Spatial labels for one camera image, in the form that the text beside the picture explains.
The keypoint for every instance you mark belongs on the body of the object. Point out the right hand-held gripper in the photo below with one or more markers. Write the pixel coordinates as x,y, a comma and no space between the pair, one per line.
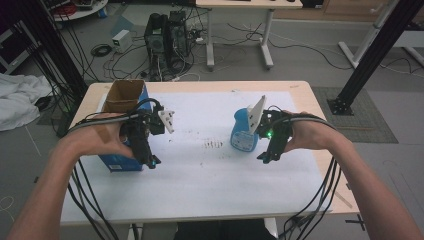
278,133

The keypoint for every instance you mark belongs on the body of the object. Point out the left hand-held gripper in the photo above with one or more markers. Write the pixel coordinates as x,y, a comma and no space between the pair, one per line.
141,143

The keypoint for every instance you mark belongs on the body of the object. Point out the blue spray bottle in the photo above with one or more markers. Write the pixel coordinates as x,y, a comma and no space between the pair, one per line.
240,133

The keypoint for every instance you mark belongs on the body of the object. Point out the blue cardboard box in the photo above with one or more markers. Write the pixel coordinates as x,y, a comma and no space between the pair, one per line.
124,95

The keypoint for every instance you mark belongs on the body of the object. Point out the person's right hand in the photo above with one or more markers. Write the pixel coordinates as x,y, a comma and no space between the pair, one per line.
311,135

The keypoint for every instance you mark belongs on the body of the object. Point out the person's left hand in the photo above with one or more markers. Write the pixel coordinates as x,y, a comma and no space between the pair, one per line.
96,138

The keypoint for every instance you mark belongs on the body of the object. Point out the white table mat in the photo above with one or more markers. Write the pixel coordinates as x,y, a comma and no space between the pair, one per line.
213,186

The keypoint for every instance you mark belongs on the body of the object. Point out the grey floor mat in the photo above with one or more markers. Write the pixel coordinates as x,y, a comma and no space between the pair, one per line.
373,123

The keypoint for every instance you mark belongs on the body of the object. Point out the black computer tower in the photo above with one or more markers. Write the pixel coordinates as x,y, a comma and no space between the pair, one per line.
155,40
178,33

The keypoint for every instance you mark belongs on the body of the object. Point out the small white device box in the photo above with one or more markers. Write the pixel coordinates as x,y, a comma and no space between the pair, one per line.
121,40

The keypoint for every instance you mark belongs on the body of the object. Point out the white metal stand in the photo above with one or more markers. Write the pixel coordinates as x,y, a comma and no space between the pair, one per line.
365,40

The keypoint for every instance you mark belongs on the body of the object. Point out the white crumpled cloth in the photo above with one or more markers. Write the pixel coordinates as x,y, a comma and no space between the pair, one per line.
20,100

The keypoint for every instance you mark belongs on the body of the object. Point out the white-legged wooden desk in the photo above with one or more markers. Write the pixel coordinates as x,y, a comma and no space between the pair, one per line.
248,4

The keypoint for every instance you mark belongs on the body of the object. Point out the round white table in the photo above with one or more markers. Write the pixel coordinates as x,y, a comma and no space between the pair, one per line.
83,10

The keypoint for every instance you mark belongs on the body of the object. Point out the black aluminium frame post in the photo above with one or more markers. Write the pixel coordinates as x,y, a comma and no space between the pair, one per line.
53,46
376,50

